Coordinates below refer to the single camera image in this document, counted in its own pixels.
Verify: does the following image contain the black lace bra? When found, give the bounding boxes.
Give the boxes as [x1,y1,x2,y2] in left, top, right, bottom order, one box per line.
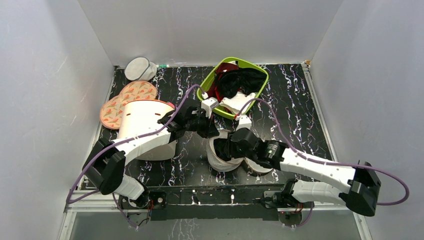
[217,68,267,98]

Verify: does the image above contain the floral peach bra wash bag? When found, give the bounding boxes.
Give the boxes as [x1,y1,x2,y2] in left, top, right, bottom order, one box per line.
[99,80,158,130]

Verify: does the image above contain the beige mesh cylindrical laundry bag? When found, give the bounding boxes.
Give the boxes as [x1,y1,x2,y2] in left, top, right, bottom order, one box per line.
[206,129,273,175]

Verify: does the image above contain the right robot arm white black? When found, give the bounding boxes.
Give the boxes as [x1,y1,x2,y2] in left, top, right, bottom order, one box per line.
[210,128,381,217]

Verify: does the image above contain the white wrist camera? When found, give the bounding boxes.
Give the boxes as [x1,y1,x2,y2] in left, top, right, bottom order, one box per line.
[201,92,219,119]
[235,114,252,131]

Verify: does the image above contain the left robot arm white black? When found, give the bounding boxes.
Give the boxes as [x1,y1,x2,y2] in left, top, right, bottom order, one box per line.
[81,105,219,208]

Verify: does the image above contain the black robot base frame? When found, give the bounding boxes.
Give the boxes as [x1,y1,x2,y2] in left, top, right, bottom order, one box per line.
[118,184,313,227]

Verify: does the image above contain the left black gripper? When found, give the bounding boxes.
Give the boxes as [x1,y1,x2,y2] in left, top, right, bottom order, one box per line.
[184,110,220,140]

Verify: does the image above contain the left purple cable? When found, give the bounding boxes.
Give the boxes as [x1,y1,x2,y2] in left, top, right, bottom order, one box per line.
[65,84,208,229]

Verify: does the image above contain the purple cable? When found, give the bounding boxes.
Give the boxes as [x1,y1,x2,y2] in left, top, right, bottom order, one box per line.
[65,84,208,229]
[235,97,410,228]

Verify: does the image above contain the white folded garment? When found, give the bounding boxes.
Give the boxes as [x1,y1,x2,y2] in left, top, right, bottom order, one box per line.
[219,91,257,115]

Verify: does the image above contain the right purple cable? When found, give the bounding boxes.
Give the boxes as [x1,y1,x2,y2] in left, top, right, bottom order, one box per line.
[235,97,410,228]

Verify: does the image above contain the dark red garment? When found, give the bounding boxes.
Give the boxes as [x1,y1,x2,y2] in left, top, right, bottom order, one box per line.
[207,61,239,102]

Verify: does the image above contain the white grey-trimmed mesh bag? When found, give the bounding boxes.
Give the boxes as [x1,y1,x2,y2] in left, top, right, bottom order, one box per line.
[124,57,158,81]

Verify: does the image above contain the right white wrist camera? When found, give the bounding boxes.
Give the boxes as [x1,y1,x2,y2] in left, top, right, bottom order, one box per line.
[235,114,252,131]

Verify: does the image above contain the green plastic basket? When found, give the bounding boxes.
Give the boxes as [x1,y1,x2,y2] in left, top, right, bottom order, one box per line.
[197,57,269,120]

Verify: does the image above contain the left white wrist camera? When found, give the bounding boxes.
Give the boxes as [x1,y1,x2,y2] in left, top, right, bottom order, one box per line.
[201,92,219,119]

